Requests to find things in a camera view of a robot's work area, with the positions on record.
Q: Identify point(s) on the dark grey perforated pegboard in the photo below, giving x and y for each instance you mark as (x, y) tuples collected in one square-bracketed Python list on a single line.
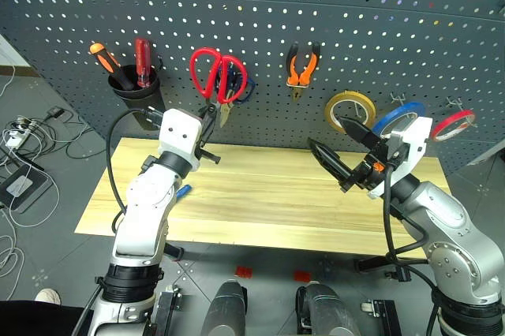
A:
[(276, 8)]

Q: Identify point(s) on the red floor marker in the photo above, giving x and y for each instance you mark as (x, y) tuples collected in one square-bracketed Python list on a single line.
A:
[(302, 275), (243, 271)]

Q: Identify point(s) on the black cup holder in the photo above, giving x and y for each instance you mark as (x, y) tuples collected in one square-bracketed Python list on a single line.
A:
[(138, 95)]

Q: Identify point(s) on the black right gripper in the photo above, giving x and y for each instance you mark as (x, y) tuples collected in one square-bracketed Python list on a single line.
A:
[(371, 174)]

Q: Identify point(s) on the small black power adapter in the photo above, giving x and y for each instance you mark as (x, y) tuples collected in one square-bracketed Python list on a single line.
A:
[(55, 112)]

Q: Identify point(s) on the tan tape roll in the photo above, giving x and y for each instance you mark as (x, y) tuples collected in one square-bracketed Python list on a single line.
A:
[(330, 113)]

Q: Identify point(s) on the orange and black pliers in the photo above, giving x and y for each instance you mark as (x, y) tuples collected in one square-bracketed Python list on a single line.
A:
[(294, 72)]

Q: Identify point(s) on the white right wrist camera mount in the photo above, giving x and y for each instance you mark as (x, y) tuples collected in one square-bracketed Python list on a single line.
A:
[(416, 142)]

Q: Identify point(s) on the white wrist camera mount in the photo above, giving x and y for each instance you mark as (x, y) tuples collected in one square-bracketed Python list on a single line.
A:
[(179, 131), (416, 142)]

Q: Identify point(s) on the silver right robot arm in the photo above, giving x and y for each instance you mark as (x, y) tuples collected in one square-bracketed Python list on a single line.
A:
[(442, 210)]

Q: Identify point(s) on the black metal frame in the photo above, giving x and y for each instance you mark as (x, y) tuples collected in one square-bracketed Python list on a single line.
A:
[(167, 312), (382, 318)]

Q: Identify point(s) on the grey power strip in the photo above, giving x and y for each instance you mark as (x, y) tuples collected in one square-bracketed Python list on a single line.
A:
[(23, 124)]

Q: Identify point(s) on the black table leg foot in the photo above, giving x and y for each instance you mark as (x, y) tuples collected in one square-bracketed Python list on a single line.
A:
[(175, 252), (371, 263)]

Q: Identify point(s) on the dark trouser leg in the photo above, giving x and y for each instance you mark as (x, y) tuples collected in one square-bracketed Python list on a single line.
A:
[(35, 320)]

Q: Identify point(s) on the orange and black screwdriver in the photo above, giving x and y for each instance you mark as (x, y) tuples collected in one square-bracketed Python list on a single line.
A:
[(106, 60)]

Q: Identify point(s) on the white power adapter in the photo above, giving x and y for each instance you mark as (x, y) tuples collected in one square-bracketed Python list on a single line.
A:
[(15, 139)]

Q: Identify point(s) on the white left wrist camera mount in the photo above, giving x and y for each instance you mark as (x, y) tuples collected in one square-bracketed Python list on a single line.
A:
[(179, 131)]

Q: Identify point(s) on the white shoe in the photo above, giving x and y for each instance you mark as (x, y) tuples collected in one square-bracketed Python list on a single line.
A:
[(47, 296)]

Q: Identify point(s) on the blue tape roll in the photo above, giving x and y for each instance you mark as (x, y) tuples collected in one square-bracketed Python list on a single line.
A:
[(380, 126)]

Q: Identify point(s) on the dark rounded shape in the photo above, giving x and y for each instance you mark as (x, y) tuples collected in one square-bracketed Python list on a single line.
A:
[(225, 308), (327, 310)]

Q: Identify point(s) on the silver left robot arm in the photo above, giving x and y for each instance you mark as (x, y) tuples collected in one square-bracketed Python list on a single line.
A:
[(150, 202)]

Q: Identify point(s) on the silver metal peg hook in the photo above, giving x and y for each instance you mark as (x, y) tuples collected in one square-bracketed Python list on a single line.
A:
[(397, 98), (454, 102), (357, 109)]

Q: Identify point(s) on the red tape roll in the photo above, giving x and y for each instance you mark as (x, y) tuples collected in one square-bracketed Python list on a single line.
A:
[(438, 133)]

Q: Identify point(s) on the flat black box grey pad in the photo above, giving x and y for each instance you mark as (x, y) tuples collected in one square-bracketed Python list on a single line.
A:
[(37, 188)]

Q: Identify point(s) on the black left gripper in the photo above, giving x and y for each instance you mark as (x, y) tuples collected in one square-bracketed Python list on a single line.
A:
[(207, 155)]

